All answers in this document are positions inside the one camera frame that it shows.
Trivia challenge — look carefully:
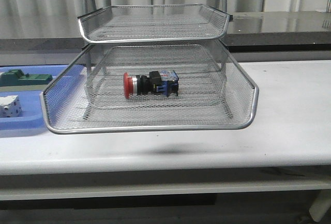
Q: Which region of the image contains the silver metal rack frame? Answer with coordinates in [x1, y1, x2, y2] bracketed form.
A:
[83, 0, 227, 123]

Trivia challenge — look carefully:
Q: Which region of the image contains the blue plastic tray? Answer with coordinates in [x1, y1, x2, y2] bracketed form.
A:
[1, 65, 84, 130]

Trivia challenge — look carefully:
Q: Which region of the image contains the silver mesh tray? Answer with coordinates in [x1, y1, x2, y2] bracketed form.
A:
[86, 72, 223, 109]
[40, 40, 259, 134]
[78, 4, 230, 43]

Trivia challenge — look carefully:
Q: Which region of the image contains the small wire rack on counter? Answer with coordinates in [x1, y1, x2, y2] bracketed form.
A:
[325, 0, 331, 13]

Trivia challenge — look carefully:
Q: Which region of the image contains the white electrical component block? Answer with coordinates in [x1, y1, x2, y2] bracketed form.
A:
[1, 95, 22, 118]

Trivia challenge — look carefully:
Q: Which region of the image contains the green terminal block component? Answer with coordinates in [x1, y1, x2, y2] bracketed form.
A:
[1, 69, 53, 92]

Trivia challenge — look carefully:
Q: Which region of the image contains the grey stone counter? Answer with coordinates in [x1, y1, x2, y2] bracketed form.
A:
[1, 11, 330, 52]

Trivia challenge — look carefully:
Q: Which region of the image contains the red emergency stop button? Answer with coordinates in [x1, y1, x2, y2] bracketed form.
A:
[123, 70, 179, 99]

